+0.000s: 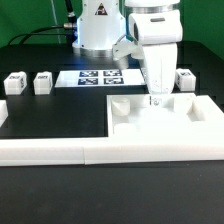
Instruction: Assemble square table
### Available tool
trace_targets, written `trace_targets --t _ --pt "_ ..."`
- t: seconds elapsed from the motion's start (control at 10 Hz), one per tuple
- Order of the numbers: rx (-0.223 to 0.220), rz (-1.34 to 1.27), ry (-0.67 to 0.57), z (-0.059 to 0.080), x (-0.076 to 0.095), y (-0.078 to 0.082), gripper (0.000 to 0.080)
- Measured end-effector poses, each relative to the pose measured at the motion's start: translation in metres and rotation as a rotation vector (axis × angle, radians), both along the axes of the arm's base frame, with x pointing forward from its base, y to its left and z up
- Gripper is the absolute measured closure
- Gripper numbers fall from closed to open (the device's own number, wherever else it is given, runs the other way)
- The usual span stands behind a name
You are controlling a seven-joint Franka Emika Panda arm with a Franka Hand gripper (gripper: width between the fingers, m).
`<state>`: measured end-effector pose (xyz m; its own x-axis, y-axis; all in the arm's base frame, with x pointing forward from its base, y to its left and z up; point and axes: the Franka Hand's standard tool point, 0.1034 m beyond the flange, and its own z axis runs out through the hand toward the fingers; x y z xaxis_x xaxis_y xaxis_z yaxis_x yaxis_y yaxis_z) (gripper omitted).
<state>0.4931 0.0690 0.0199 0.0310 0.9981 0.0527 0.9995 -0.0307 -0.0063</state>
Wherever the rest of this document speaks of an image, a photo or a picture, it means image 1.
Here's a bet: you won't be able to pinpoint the black cables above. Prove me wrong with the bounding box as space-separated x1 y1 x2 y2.
7 0 78 46

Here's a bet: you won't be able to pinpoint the white U-shaped obstacle fence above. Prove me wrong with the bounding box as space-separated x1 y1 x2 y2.
0 95 224 167

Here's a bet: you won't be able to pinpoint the white square tabletop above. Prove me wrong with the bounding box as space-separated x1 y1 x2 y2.
106 93 224 138

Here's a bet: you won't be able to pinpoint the white sheet with markers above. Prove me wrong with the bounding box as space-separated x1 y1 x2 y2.
55 69 145 88

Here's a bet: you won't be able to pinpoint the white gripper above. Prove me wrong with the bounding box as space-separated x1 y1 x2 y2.
112 13 183 107

